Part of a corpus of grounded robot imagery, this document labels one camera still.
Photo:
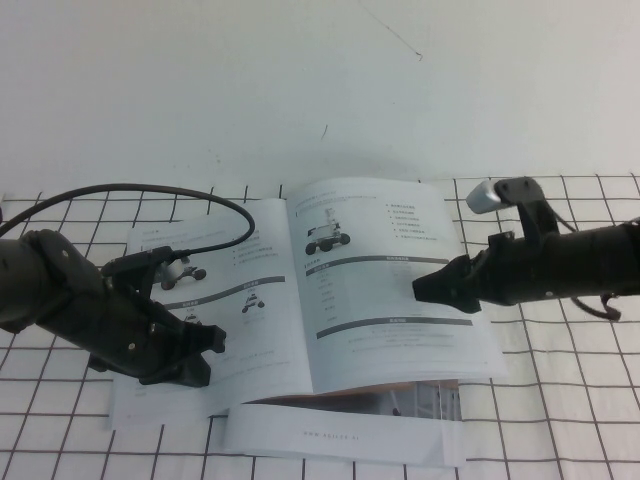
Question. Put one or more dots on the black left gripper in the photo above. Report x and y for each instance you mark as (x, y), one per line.
(125, 335)

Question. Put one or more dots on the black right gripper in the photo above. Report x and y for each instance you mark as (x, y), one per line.
(515, 277)

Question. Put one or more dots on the white product manual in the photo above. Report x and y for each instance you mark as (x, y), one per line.
(360, 350)

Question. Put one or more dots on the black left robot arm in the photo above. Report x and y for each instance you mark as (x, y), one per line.
(30, 280)

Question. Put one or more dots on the white black-grid tablecloth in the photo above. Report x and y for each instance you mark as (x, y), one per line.
(560, 390)

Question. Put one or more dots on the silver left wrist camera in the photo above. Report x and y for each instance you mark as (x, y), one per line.
(172, 272)

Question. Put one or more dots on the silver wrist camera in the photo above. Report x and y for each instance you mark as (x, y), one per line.
(172, 272)
(482, 199)

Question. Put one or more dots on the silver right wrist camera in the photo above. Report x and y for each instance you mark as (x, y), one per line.
(482, 199)

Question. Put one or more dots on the black right wrist camera bracket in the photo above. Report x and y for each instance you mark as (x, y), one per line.
(530, 215)

